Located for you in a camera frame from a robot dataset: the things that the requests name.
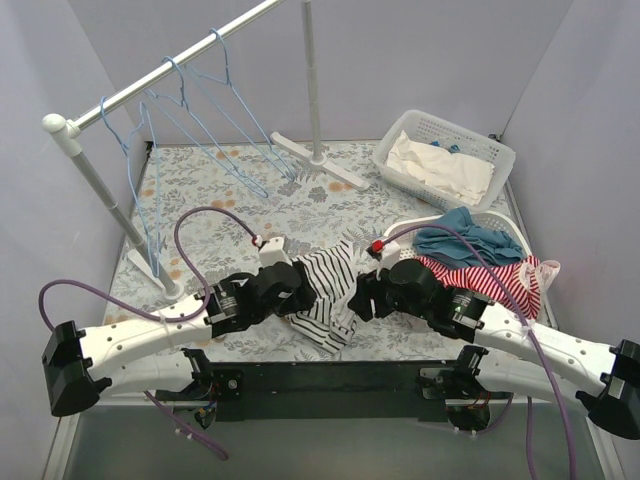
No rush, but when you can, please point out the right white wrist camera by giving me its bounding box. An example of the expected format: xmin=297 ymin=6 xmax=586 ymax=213
xmin=367 ymin=239 xmax=401 ymax=277

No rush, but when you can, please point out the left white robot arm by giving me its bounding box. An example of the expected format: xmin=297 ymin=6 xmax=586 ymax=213
xmin=41 ymin=262 xmax=317 ymax=417

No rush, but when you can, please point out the white oval laundry basket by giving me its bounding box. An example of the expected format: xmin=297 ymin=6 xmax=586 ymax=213
xmin=383 ymin=210 xmax=531 ymax=254

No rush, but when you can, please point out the teal blue garment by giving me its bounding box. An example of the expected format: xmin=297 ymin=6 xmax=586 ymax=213
xmin=413 ymin=207 xmax=526 ymax=269

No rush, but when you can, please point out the white cloth in basket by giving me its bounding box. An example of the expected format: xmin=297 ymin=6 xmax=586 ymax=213
xmin=386 ymin=131 xmax=495 ymax=206

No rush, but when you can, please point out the blue wire hanger left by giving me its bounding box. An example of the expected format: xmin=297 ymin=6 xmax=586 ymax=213
xmin=99 ymin=94 xmax=164 ymax=279

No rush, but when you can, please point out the floral table mat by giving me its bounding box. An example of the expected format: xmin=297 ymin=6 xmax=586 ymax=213
xmin=102 ymin=141 xmax=559 ymax=362

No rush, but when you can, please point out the black white striped tank top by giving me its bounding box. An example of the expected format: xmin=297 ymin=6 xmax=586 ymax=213
xmin=286 ymin=240 xmax=358 ymax=354

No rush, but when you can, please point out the white clothes rack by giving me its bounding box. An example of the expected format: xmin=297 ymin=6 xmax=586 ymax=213
xmin=41 ymin=0 xmax=371 ymax=300

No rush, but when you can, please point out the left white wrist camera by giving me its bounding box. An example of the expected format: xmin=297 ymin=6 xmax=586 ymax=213
xmin=252 ymin=235 xmax=292 ymax=268

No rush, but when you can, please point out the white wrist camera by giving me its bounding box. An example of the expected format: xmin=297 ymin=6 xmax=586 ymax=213
xmin=252 ymin=235 xmax=292 ymax=268
xmin=367 ymin=239 xmax=401 ymax=277

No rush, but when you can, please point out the pink white lace garment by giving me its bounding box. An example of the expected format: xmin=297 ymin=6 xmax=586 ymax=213
xmin=518 ymin=255 xmax=561 ymax=295

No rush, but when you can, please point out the white rectangular mesh basket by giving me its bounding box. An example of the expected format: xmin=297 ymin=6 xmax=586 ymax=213
xmin=372 ymin=110 xmax=516 ymax=212

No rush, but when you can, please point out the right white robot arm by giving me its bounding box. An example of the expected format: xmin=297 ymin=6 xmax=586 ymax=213
xmin=348 ymin=259 xmax=639 ymax=440

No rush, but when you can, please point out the red white striped garment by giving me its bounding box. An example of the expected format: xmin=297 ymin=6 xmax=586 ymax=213
xmin=417 ymin=256 xmax=542 ymax=319

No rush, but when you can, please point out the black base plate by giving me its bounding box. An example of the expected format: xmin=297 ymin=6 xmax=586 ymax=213
xmin=156 ymin=360 xmax=509 ymax=432

